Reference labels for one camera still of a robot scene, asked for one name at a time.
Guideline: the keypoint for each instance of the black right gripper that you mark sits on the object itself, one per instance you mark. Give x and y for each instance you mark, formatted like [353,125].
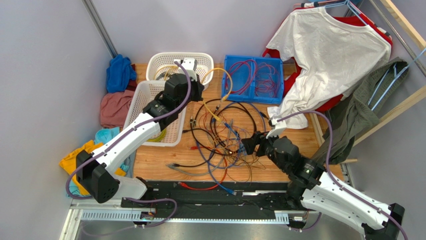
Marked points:
[256,144]

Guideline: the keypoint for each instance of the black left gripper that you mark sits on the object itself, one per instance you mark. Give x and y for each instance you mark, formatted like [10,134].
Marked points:
[199,88]

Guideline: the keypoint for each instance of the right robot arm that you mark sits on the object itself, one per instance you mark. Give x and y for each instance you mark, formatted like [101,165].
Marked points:
[315,188]

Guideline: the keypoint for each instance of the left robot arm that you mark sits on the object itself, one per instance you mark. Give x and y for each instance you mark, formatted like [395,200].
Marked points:
[96,171]

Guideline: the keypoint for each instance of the white oval basket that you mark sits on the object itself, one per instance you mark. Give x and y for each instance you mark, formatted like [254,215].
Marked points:
[161,66]

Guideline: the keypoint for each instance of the white rectangular basket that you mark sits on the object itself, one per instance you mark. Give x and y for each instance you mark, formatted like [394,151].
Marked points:
[145,92]

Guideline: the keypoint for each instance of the blue divided bin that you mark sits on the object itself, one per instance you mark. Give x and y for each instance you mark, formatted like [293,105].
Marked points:
[253,79]

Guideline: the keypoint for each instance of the red garment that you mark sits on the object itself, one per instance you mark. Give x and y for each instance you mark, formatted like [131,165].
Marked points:
[359,20]

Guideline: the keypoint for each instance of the blue cloth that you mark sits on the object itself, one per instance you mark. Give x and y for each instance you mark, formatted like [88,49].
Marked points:
[119,74]

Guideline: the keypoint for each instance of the pink cloth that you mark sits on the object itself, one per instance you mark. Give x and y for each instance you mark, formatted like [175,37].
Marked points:
[114,108]

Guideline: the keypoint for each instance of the grey cloth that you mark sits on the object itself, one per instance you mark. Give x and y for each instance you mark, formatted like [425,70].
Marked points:
[131,164]

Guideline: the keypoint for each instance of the olive green garment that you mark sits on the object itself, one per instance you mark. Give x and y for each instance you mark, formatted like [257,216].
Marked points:
[347,116]

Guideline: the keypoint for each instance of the cyan cloth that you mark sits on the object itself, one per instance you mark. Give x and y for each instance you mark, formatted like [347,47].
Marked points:
[107,134]

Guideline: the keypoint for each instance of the white t-shirt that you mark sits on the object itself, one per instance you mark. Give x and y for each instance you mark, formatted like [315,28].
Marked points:
[326,56]

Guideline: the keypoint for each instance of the yellow cloth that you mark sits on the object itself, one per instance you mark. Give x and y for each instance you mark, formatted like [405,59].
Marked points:
[68,163]

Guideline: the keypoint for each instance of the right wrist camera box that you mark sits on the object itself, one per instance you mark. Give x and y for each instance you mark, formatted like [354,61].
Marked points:
[277,127]

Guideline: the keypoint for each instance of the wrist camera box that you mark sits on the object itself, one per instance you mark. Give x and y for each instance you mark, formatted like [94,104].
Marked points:
[277,127]
[190,64]

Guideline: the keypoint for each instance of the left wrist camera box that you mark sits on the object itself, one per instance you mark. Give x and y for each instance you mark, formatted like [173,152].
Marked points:
[190,64]

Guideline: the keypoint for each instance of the wooden clothes rack frame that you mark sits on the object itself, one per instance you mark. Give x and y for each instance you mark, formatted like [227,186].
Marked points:
[389,81]

